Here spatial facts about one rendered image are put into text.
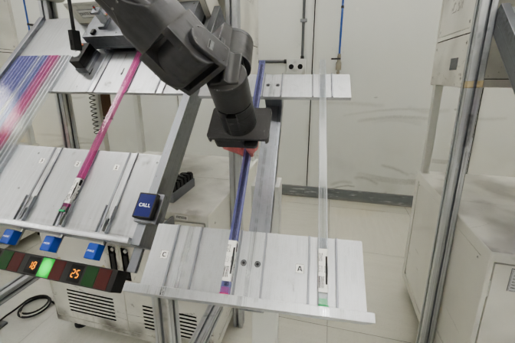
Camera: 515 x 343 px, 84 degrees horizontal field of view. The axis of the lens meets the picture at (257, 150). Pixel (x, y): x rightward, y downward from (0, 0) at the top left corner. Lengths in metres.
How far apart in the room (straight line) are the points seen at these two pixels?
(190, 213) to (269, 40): 1.79
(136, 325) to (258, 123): 1.04
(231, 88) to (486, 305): 0.87
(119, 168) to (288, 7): 1.99
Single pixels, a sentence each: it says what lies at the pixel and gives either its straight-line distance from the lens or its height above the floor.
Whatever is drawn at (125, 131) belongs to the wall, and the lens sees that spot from 3.13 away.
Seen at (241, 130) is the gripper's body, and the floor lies 0.95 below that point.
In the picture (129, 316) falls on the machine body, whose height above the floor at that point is 0.16.
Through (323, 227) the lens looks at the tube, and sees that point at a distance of 0.48.
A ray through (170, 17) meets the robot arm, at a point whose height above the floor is 1.10.
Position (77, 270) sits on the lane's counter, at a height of 0.66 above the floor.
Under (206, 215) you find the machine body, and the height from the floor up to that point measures 0.62.
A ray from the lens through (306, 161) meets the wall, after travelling 2.49.
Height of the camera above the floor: 1.04
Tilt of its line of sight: 15 degrees down
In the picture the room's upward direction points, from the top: straight up
